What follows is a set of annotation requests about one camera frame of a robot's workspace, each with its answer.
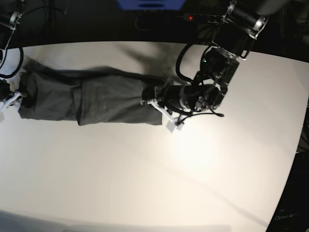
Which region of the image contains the black power strip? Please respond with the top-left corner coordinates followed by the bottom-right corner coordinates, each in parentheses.
top-left (183, 14), bottom-right (223, 24)

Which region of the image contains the dark grey T-shirt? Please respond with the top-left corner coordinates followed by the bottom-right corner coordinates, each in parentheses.
top-left (18, 61), bottom-right (165, 126)

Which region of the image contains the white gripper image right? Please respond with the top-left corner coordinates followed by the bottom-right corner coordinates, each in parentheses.
top-left (141, 84), bottom-right (191, 132)

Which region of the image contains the blue plastic box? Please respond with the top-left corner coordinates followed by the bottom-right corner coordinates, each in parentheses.
top-left (117, 0), bottom-right (185, 11)

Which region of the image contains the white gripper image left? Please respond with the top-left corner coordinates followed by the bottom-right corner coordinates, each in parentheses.
top-left (0, 91), bottom-right (27, 122)

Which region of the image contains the black OpenArm case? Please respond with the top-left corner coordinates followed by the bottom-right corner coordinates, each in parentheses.
top-left (267, 152), bottom-right (309, 232)

